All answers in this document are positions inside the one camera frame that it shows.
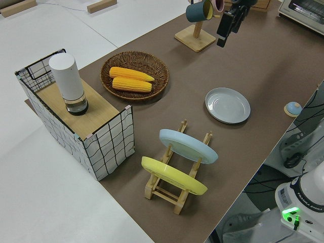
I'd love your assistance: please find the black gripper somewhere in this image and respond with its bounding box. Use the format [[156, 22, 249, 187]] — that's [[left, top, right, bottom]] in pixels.
[[216, 0, 257, 48]]

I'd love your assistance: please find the gray plate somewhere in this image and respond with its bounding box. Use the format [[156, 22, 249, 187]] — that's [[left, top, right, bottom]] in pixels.
[[205, 87, 252, 125]]

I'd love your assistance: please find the light blue plate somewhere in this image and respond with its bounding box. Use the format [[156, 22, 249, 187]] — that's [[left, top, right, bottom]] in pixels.
[[159, 129, 219, 165]]

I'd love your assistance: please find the yellow plate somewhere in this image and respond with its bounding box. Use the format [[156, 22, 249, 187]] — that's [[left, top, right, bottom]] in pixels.
[[141, 156, 209, 196]]

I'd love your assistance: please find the wooden plate rack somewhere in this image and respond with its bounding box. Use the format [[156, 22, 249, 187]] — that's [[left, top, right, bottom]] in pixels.
[[144, 119, 214, 216]]

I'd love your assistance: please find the dark teal mug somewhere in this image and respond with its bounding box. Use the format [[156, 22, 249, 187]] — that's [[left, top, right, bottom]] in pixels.
[[185, 0, 215, 22]]

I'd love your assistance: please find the wooden mug tree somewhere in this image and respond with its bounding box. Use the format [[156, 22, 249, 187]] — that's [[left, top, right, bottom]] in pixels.
[[174, 14, 221, 53]]

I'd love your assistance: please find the light wooden box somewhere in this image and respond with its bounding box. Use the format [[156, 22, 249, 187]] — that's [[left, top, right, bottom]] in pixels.
[[249, 0, 273, 12]]

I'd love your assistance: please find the brown table mat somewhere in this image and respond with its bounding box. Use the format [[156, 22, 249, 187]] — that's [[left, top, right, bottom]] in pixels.
[[24, 0, 324, 243]]

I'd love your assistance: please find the white toaster oven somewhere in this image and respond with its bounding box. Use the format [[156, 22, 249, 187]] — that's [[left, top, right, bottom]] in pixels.
[[278, 0, 324, 32]]

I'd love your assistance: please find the brown wicker basket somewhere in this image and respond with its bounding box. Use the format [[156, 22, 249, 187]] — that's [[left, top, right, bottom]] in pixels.
[[100, 51, 170, 100]]

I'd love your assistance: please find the yellow corn cob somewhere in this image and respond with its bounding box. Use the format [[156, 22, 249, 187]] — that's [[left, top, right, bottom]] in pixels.
[[109, 66, 155, 83], [111, 76, 153, 93]]

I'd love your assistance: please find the blue bell on wooden base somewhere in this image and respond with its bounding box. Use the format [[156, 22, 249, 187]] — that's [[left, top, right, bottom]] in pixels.
[[283, 101, 302, 118]]

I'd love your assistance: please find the light wooden block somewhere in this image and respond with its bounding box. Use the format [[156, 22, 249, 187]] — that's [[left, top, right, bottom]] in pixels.
[[0, 0, 39, 18], [87, 0, 118, 14]]

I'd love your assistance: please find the black coiled cable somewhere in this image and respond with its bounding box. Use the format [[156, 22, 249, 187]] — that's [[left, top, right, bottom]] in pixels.
[[283, 152, 303, 170]]

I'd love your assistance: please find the wire shelf with wooden boards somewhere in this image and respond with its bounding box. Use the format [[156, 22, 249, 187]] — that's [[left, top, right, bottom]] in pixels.
[[15, 48, 135, 182]]

